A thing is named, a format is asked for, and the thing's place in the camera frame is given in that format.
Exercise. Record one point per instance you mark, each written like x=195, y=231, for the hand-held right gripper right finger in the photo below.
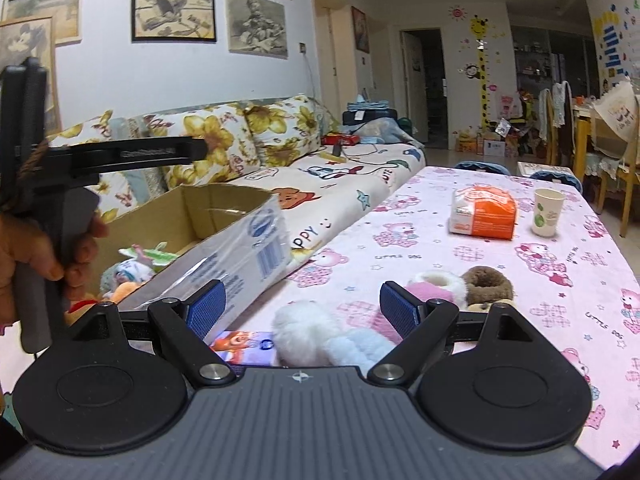
x=400, y=310

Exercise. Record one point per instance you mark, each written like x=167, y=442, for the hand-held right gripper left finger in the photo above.
x=207, y=307

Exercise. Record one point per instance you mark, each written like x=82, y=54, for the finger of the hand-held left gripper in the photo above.
x=192, y=150

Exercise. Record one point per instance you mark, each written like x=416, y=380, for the pale blue fluffy slipper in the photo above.
x=360, y=345

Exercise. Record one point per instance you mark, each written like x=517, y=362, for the green white striped cloth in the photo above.
x=155, y=256

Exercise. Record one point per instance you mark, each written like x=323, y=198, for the brown bear plush red hat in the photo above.
x=125, y=291

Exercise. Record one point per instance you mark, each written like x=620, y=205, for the pale spotted plush toy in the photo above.
x=127, y=275

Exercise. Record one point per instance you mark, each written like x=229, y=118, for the brown fluffy slipper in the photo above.
x=487, y=280

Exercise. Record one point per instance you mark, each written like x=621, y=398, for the white fluffy plush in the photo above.
x=305, y=330

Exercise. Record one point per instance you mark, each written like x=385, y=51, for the person's left hand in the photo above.
x=25, y=245

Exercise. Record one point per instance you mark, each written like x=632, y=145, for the floral cushion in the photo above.
x=280, y=130
x=210, y=135
x=80, y=130

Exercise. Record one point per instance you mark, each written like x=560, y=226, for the colourful printed card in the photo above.
x=235, y=342

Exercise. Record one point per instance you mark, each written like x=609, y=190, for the wooden framed mouse picture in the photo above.
x=25, y=60

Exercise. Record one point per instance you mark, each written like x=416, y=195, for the grey patterned cushion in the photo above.
x=132, y=127

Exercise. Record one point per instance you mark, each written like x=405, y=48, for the pink printed tablecloth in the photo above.
x=450, y=260

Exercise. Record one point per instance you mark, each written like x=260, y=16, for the orange tissue pack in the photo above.
x=492, y=217

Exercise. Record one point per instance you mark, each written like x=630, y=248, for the unframed sketch portrait picture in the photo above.
x=255, y=22

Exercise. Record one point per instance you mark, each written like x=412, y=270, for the black framed cartoon picture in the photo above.
x=175, y=7

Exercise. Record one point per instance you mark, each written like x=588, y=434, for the sofa with cartoon cover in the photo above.
x=350, y=175

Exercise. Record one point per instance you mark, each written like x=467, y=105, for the red box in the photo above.
x=340, y=138

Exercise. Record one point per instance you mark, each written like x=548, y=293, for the black bag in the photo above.
x=352, y=117

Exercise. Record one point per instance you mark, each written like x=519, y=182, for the blue stool cushion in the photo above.
x=555, y=180
x=480, y=167

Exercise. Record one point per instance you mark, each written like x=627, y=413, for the grey blue blanket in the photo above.
x=395, y=135

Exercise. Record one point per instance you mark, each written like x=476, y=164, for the white paper cup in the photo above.
x=547, y=210

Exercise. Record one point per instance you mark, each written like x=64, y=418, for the orange cardboard box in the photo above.
x=469, y=142

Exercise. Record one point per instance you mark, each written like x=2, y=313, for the blue folded cloth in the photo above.
x=370, y=105

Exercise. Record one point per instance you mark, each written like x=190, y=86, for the white cardboard box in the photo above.
x=495, y=147

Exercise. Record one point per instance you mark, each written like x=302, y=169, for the pink printed plastic bag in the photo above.
x=510, y=105

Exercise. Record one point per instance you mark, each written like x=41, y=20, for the wooden chair with lace cover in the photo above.
x=562, y=110
x=546, y=120

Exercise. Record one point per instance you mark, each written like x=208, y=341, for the yellow wooden dining table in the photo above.
x=580, y=145

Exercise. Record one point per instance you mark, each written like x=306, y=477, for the giraffe height chart sticker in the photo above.
x=484, y=70

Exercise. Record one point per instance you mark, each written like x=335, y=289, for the glass display cabinet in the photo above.
x=540, y=55

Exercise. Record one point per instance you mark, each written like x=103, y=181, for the cream embroidered chair cover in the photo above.
x=617, y=110

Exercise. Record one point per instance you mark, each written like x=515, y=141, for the monkey wall sticker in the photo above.
x=469, y=70

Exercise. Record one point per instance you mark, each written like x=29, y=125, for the blue paper wall decoration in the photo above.
x=612, y=50

